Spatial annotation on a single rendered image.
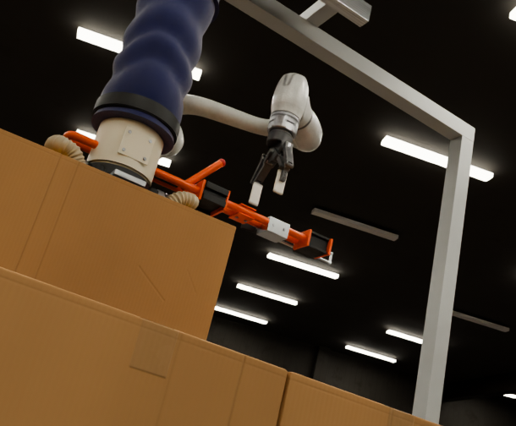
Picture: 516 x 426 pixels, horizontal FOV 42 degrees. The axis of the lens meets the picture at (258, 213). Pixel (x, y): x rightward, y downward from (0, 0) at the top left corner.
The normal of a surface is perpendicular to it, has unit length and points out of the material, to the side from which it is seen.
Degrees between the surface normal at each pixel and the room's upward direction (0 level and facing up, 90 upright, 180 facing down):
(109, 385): 90
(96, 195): 90
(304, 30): 90
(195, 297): 90
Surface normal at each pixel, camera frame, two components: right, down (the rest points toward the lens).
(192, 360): 0.52, -0.22
